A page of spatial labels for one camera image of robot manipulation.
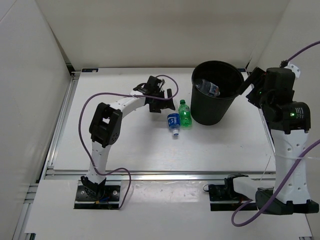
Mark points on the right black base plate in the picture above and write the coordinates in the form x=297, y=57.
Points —
x=221, y=200

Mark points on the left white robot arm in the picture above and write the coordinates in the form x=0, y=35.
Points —
x=106, y=125

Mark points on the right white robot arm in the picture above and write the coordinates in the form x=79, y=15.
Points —
x=289, y=122

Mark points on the blue label water bottle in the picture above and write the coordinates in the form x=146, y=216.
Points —
x=174, y=124

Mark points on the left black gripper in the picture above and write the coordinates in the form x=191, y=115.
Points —
x=163, y=104

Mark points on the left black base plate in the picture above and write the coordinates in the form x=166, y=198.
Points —
x=110, y=200

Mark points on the white orange label bottle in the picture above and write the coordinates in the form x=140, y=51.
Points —
x=206, y=87

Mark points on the green soda bottle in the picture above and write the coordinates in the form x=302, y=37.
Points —
x=184, y=114

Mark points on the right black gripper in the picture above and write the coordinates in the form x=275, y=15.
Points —
x=255, y=76

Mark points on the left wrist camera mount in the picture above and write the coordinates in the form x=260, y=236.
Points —
x=162, y=82

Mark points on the aluminium front rail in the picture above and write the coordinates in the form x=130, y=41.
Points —
x=52, y=174

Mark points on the black plastic waste bin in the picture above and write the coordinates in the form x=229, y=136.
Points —
x=208, y=110

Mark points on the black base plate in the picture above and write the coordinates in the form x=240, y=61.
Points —
x=221, y=200
x=110, y=200

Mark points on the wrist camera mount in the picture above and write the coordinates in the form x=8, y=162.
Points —
x=294, y=69
x=162, y=82

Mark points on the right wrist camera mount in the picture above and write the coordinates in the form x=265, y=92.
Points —
x=294, y=69

